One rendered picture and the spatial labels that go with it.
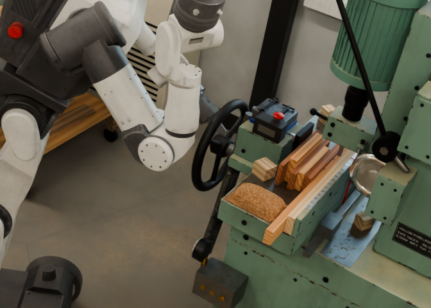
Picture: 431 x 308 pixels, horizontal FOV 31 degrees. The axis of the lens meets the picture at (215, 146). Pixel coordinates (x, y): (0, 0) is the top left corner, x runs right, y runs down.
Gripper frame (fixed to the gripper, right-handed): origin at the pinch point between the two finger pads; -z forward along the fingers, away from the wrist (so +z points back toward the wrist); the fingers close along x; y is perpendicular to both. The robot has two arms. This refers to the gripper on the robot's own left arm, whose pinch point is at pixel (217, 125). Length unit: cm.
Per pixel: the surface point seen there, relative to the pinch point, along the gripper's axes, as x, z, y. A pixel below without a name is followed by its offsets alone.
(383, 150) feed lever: 51, -32, 37
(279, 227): 57, -30, 8
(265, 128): 31.6, -10.2, 16.0
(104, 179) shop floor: -83, 18, -71
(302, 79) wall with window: -120, -3, 17
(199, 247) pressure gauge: 34.9, -23.1, -17.4
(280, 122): 30.7, -11.6, 19.9
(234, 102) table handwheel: 17.1, 0.9, 11.5
